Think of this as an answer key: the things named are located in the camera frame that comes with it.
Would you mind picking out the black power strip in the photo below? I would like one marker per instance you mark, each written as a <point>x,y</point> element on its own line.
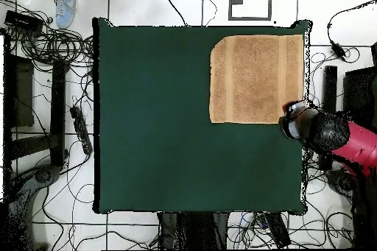
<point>81,131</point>
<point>277,230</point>

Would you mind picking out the dark green table cloth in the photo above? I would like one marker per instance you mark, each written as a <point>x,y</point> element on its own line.
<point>147,159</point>

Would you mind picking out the light blue shoe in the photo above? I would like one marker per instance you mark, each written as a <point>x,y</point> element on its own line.
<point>65,9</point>

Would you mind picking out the grey square floor frame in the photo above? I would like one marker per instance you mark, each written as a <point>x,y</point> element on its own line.
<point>229,6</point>

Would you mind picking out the black rectangular box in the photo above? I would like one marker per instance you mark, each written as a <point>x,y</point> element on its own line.
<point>23,21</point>

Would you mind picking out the black power adapter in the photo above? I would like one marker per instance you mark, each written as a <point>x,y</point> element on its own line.
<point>338,50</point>

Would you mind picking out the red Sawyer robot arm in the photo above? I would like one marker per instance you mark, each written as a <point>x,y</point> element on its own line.
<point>332,133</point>

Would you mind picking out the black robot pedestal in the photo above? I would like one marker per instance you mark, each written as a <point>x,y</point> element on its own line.
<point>191,230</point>

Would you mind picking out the grey stand base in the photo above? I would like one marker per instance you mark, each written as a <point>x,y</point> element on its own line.
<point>44,174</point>
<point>341,181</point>

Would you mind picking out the tan terry towel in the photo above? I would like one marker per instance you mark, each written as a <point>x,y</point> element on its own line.
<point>253,80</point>

